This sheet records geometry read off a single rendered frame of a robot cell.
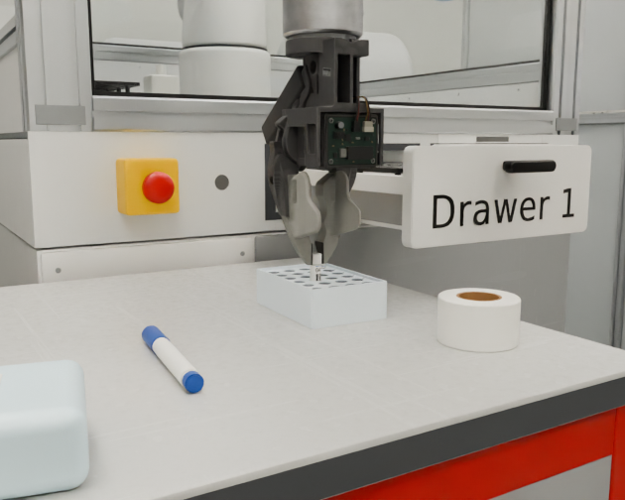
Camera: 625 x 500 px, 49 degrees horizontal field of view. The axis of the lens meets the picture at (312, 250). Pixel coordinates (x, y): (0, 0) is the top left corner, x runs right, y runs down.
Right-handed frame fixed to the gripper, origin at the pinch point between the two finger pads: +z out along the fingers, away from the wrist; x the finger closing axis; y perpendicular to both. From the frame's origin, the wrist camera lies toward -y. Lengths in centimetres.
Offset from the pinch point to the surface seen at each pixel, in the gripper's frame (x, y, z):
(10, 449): -31.0, 26.2, 3.6
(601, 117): 197, -123, -20
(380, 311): 4.3, 5.8, 5.6
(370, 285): 3.1, 5.8, 2.9
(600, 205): 198, -122, 14
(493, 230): 23.6, 0.8, -0.6
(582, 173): 38.9, 0.2, -6.8
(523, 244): 65, -35, 9
